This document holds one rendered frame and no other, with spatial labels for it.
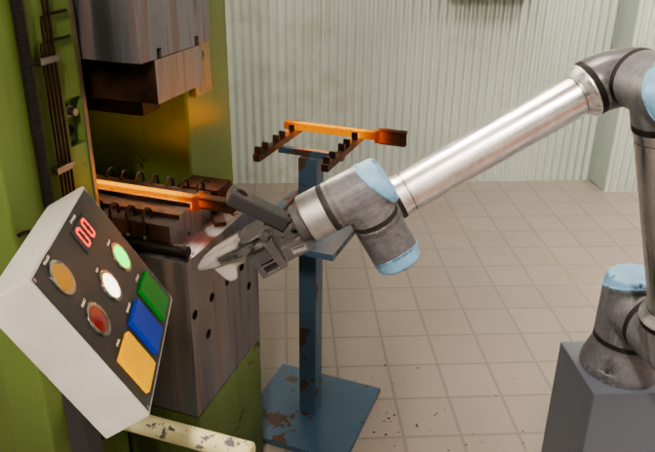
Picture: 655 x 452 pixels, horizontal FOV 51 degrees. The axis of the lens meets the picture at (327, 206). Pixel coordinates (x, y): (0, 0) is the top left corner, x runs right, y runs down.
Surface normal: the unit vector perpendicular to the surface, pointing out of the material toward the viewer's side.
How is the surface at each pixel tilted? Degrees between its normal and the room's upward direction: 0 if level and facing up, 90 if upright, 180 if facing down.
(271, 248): 90
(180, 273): 90
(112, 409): 90
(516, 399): 0
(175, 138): 90
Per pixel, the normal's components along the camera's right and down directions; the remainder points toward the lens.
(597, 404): 0.06, 0.40
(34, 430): -0.33, 0.37
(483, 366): 0.01, -0.91
